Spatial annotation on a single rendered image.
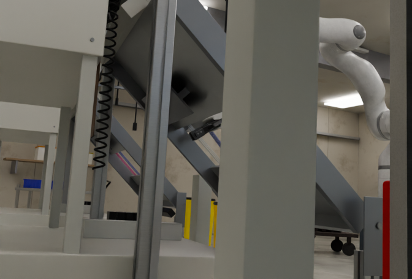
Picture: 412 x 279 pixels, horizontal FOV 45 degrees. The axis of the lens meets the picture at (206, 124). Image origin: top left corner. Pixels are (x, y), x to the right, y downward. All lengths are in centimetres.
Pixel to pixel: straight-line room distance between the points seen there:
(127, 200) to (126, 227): 892
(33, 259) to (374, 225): 71
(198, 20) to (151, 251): 48
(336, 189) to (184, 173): 965
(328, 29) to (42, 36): 117
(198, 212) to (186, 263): 93
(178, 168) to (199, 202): 875
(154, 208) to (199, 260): 15
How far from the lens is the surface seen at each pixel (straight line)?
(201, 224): 194
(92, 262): 97
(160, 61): 98
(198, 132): 163
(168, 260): 100
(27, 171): 975
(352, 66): 197
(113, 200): 1015
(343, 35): 188
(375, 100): 199
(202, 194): 194
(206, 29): 107
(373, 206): 116
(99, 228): 131
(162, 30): 99
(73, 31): 100
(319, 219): 134
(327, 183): 115
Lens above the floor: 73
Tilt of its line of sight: 9 degrees up
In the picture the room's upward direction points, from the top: 3 degrees clockwise
